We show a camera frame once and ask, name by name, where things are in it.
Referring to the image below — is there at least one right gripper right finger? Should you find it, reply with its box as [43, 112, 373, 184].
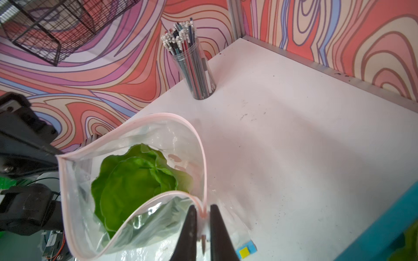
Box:
[210, 204, 239, 261]

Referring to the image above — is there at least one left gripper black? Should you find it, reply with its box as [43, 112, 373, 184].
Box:
[1, 92, 64, 235]

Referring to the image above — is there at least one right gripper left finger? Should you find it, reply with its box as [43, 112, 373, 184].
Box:
[170, 205, 198, 261]

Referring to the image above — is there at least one clear zip-top bag blue seal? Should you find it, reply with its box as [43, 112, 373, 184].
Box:
[236, 240, 258, 259]

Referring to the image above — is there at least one small clear bag pink seal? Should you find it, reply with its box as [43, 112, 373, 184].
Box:
[57, 113, 251, 261]

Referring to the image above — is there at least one small green cabbage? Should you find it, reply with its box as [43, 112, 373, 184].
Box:
[91, 144, 193, 237]

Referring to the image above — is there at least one chinese cabbage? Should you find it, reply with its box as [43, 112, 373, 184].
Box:
[388, 221, 418, 261]

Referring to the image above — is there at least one teal plastic basket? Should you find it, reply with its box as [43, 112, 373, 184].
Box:
[336, 183, 418, 261]

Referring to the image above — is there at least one clear cup of pens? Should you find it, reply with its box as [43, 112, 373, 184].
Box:
[161, 18, 217, 100]

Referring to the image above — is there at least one black wire basket left wall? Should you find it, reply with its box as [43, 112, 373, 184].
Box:
[1, 0, 138, 66]

